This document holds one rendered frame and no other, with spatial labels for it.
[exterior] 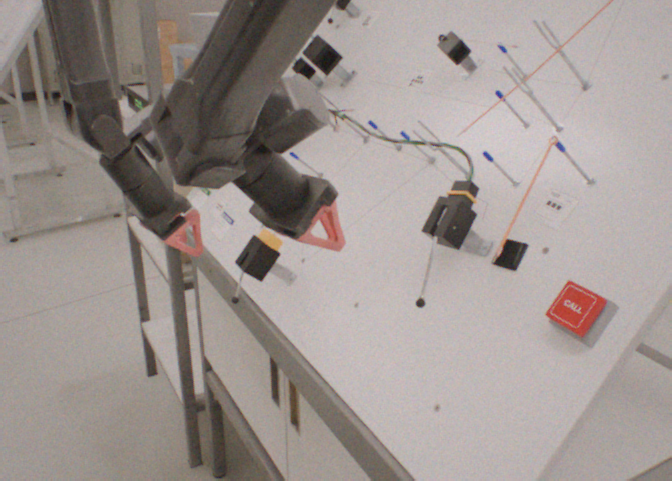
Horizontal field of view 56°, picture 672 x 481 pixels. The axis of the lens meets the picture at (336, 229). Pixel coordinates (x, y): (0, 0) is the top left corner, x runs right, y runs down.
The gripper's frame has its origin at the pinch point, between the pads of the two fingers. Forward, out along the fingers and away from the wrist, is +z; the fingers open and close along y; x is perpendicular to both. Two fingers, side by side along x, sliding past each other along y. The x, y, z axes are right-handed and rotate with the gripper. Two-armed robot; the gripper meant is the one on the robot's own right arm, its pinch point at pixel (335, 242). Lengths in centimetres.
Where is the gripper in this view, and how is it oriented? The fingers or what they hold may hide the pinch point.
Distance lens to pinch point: 74.9
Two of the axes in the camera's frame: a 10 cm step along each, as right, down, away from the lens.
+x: -5.6, 8.0, -2.1
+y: -5.9, -2.0, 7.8
